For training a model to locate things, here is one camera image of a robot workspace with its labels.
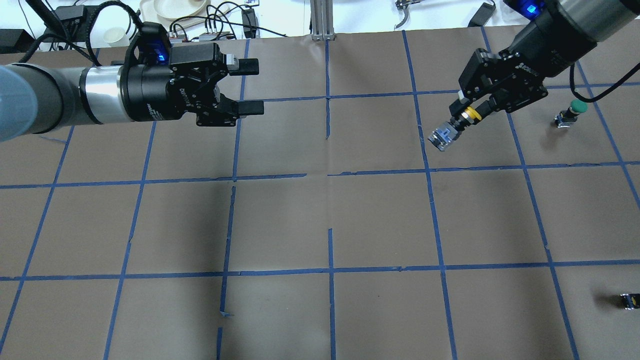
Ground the camera black cable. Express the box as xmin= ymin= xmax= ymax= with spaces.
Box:
xmin=17 ymin=0 xmax=146 ymax=68
xmin=570 ymin=45 xmax=640 ymax=103

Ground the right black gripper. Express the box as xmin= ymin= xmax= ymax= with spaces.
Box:
xmin=449 ymin=10 xmax=576 ymax=123

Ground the aluminium frame post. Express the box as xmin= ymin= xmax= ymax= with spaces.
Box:
xmin=310 ymin=0 xmax=336 ymax=41

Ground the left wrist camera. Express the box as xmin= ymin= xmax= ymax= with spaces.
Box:
xmin=123 ymin=22 xmax=172 ymax=68

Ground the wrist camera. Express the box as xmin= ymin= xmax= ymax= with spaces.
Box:
xmin=503 ymin=0 xmax=547 ymax=21
xmin=123 ymin=22 xmax=172 ymax=68

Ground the left camera black cable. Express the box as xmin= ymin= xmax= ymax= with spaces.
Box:
xmin=17 ymin=0 xmax=146 ymax=68

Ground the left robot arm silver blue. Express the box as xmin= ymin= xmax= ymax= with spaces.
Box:
xmin=1 ymin=42 xmax=265 ymax=141

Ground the black power adapter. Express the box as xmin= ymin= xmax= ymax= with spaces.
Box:
xmin=241 ymin=7 xmax=258 ymax=39

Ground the yellow push button switch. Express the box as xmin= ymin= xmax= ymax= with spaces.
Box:
xmin=427 ymin=106 xmax=484 ymax=152

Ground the right camera black cable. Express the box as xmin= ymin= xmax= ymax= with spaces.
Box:
xmin=570 ymin=45 xmax=640 ymax=103

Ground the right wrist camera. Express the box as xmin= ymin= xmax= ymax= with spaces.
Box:
xmin=503 ymin=0 xmax=547 ymax=21

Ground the white paper cup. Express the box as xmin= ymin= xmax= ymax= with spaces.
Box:
xmin=102 ymin=27 xmax=130 ymax=48

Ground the small black yellow component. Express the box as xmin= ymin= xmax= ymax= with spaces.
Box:
xmin=619 ymin=292 xmax=640 ymax=310

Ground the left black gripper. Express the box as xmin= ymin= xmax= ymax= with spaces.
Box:
xmin=119 ymin=42 xmax=265 ymax=127

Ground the green push button switch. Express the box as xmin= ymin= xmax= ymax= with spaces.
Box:
xmin=554 ymin=99 xmax=588 ymax=129

